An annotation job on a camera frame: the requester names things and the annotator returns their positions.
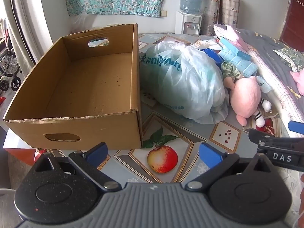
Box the folded wheelchair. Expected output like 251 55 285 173
0 19 22 92

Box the light blue foam block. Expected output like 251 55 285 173
220 37 252 61

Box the green floral lace cloth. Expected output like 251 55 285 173
273 47 304 73

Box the pink crumpled cloth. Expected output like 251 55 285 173
289 68 304 90

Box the grey white curtain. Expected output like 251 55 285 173
0 0 54 67

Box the grey printed blanket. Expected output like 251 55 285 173
214 24 304 139

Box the green-haired doll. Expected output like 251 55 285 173
221 61 245 91

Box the brown cardboard box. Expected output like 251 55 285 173
2 24 143 150

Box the dark blue packet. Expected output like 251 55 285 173
204 48 226 65

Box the floral rolled mat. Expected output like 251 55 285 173
201 0 222 36

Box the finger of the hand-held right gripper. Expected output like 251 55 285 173
288 121 304 135
248 128 304 146

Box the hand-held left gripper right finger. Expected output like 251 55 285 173
185 142 273 193

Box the pink plush toy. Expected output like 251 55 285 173
229 76 272 127

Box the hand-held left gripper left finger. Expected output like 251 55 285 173
31 142 122 193

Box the white water dispenser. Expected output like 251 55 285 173
175 11 202 35

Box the brown wooden door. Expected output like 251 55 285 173
279 0 304 53

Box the pale blue plastic bag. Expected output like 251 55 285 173
139 41 230 124

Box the checked rolled mat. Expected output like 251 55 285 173
220 0 241 27

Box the light blue checked sponge cloth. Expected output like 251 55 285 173
218 49 258 77

